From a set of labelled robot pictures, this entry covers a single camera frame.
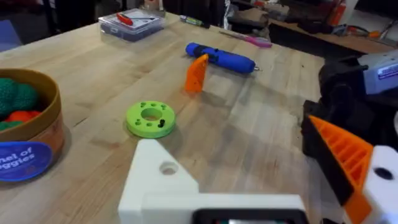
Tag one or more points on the small black screw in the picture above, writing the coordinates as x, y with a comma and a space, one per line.
161, 123

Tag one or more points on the clear plastic box with tools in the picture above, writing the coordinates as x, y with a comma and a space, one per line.
132, 26

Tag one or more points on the wooden side table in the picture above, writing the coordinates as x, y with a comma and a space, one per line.
329, 40

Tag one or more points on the bare white left gripper left finger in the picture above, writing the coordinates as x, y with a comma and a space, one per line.
152, 183

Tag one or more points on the green disc with holes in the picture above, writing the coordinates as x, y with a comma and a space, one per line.
150, 119

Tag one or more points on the orange ribbed wedge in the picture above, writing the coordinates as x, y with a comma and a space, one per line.
196, 74

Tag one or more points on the blue electric screwdriver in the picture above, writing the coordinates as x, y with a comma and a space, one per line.
224, 59

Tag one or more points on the white orange left gripper right finger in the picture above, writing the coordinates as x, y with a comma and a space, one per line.
351, 155

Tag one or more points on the green marker pen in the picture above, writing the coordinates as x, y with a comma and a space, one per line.
194, 21

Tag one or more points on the brown tub of knitted toys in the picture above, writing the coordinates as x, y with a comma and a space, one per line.
28, 124

